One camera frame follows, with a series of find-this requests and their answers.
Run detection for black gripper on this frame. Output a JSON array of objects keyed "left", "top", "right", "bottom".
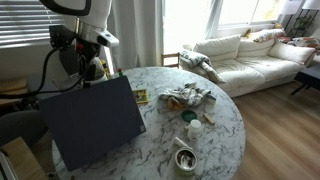
[{"left": 74, "top": 36, "right": 102, "bottom": 89}]

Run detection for large grey storage box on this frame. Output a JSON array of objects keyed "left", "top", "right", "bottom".
[{"left": 37, "top": 75, "right": 147, "bottom": 173}]

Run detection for yellow green picture book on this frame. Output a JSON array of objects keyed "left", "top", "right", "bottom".
[{"left": 131, "top": 88, "right": 150, "bottom": 106}]

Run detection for white curtain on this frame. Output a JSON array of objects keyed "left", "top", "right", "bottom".
[{"left": 106, "top": 0, "right": 165, "bottom": 73}]

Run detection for wooden chair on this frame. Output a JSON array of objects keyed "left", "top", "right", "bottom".
[{"left": 160, "top": 51, "right": 181, "bottom": 70}]

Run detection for window blinds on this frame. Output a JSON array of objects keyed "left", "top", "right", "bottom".
[{"left": 0, "top": 0, "right": 68, "bottom": 48}]

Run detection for crumpled grey white cloth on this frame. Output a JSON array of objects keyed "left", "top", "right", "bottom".
[{"left": 157, "top": 82, "right": 217, "bottom": 108}]

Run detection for dark green round lid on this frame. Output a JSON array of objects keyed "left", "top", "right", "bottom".
[{"left": 180, "top": 109, "right": 199, "bottom": 124}]

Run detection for grey white folded blanket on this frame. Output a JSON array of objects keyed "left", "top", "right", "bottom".
[{"left": 179, "top": 49, "right": 227, "bottom": 85}]

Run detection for white tube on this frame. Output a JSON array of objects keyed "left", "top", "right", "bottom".
[{"left": 172, "top": 136, "right": 193, "bottom": 152}]

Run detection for white plastic jar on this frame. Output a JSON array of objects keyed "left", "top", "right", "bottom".
[{"left": 186, "top": 118, "right": 203, "bottom": 141}]

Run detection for small wooden block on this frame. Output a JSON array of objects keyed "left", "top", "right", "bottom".
[{"left": 202, "top": 112, "right": 217, "bottom": 126}]

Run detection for open metal tin can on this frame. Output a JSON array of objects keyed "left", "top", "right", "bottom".
[{"left": 173, "top": 146, "right": 199, "bottom": 177}]

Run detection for large white sofa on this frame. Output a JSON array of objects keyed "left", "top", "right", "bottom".
[{"left": 181, "top": 28, "right": 316, "bottom": 99}]

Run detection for floral patterned cushion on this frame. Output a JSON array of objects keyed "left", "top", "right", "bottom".
[{"left": 247, "top": 27, "right": 286, "bottom": 44}]

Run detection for white lamp shade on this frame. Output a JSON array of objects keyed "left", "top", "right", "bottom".
[
  {"left": 301, "top": 0, "right": 320, "bottom": 11},
  {"left": 279, "top": 0, "right": 303, "bottom": 15}
]

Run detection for black plant stand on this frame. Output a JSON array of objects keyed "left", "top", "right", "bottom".
[{"left": 287, "top": 9, "right": 315, "bottom": 38}]

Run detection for colourful patterned cushion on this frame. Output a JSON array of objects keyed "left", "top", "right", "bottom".
[{"left": 287, "top": 36, "right": 320, "bottom": 51}]

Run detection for black coffee table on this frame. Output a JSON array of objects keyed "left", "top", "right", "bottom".
[{"left": 289, "top": 64, "right": 320, "bottom": 97}]

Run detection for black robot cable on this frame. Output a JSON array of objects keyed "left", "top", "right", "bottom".
[{"left": 0, "top": 46, "right": 85, "bottom": 100}]

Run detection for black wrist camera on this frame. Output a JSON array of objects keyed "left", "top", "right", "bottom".
[{"left": 48, "top": 24, "right": 77, "bottom": 50}]

